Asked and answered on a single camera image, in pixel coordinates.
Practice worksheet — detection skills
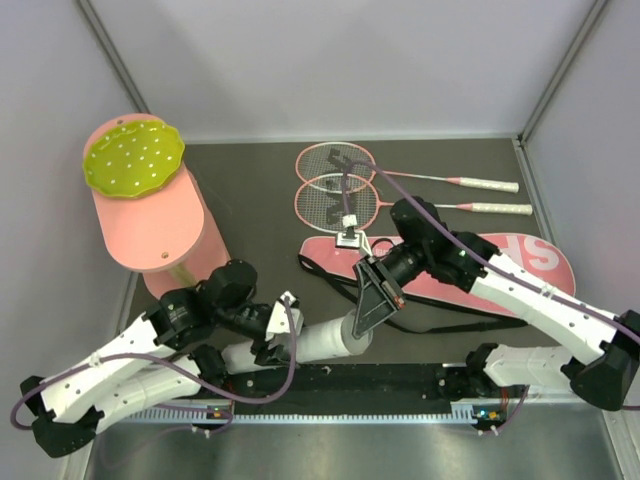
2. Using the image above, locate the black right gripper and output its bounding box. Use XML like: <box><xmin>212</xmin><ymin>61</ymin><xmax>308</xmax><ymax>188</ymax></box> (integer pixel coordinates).
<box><xmin>352</xmin><ymin>242</ymin><xmax>428</xmax><ymax>339</ymax></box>

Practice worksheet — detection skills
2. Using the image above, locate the white shuttlecock tube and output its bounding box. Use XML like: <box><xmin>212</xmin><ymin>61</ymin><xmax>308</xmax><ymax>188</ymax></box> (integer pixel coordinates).
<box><xmin>222</xmin><ymin>308</ymin><xmax>373</xmax><ymax>375</ymax></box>

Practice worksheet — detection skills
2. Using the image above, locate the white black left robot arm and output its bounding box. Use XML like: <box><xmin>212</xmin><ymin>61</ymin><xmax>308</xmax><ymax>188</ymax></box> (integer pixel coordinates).
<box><xmin>20</xmin><ymin>260</ymin><xmax>302</xmax><ymax>458</ymax></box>

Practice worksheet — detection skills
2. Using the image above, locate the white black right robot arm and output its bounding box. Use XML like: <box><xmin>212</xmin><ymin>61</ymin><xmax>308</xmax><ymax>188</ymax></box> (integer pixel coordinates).
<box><xmin>352</xmin><ymin>197</ymin><xmax>639</xmax><ymax>411</ymax></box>

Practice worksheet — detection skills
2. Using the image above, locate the pink racket near bag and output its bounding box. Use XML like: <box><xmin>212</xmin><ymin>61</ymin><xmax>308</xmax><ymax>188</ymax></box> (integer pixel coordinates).
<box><xmin>294</xmin><ymin>177</ymin><xmax>535</xmax><ymax>236</ymax></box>

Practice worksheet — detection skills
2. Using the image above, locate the pink tiered shelf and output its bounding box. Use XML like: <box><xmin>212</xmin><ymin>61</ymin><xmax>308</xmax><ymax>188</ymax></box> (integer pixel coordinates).
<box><xmin>83</xmin><ymin>113</ymin><xmax>230</xmax><ymax>298</ymax></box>

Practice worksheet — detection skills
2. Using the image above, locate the pink racket far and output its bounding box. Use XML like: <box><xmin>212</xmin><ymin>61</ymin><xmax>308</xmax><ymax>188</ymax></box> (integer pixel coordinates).
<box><xmin>295</xmin><ymin>141</ymin><xmax>520</xmax><ymax>193</ymax></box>

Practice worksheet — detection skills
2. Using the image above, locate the pink sport racket bag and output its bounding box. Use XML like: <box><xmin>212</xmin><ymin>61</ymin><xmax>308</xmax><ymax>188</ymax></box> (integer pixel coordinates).
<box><xmin>299</xmin><ymin>232</ymin><xmax>577</xmax><ymax>317</ymax></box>

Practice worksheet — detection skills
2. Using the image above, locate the green dotted scalloped plate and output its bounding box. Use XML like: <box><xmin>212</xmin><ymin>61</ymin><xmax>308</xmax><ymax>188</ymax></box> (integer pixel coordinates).
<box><xmin>82</xmin><ymin>119</ymin><xmax>185</xmax><ymax>199</ymax></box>

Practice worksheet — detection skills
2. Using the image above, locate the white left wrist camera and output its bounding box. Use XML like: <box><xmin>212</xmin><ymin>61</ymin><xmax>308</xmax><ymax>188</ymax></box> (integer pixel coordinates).
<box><xmin>264</xmin><ymin>291</ymin><xmax>304</xmax><ymax>345</ymax></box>

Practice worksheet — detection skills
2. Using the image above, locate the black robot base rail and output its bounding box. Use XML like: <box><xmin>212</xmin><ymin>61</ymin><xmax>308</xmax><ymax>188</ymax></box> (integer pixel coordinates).
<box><xmin>169</xmin><ymin>362</ymin><xmax>506</xmax><ymax>416</ymax></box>

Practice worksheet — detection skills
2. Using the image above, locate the white slotted cable duct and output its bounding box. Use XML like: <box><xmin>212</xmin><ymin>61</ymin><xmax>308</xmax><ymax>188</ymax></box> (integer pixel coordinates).
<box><xmin>102</xmin><ymin>402</ymin><xmax>506</xmax><ymax>425</ymax></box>

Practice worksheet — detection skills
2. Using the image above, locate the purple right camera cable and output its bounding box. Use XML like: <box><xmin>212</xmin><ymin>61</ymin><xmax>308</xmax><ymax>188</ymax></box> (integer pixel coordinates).
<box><xmin>341</xmin><ymin>159</ymin><xmax>640</xmax><ymax>346</ymax></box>

